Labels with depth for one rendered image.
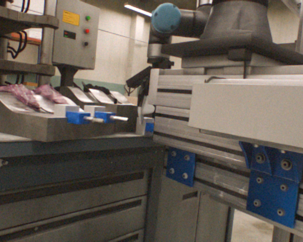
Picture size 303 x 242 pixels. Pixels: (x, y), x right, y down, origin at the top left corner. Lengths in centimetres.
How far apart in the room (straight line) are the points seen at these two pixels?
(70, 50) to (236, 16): 135
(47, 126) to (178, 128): 29
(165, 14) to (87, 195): 57
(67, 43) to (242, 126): 153
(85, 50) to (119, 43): 748
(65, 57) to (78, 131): 110
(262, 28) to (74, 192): 64
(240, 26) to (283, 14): 766
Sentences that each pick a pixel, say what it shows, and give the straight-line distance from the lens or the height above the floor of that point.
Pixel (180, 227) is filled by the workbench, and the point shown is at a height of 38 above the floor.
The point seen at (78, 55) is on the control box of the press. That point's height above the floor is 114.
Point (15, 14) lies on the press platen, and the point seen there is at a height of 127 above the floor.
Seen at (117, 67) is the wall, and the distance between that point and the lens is 923.
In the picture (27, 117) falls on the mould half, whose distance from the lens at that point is 71.
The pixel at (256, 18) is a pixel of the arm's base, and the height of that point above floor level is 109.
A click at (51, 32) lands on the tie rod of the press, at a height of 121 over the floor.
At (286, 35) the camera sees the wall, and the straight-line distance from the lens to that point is 804.
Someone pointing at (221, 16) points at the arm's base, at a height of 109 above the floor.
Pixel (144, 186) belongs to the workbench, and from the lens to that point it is 105.
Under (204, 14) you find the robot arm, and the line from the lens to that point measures 85.
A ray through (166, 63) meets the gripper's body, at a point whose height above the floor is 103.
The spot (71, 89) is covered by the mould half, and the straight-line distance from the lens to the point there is 115.
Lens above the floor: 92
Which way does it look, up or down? 3 degrees down
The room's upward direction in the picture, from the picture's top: 6 degrees clockwise
